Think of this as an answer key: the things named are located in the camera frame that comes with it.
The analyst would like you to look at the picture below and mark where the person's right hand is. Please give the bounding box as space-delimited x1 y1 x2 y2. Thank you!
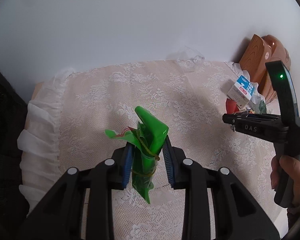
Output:
270 155 300 206

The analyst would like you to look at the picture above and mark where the dark green white wrapper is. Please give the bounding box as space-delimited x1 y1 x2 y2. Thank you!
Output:
249 95 267 114

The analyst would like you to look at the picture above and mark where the yellow cartoon snack wrapper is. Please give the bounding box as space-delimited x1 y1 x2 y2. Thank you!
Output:
244 107 255 114

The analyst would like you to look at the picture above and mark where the blue white milk carton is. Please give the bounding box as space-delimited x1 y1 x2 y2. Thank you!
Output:
227 75 257 109

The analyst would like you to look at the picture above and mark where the silver red foil wrapper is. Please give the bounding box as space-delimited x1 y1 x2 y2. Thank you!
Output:
225 98 239 114

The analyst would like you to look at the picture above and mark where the white lace table cover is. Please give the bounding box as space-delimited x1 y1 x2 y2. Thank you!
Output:
18 60 287 236

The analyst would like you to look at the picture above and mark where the clear plastic bottle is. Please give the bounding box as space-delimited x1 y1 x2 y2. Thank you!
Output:
166 46 205 73

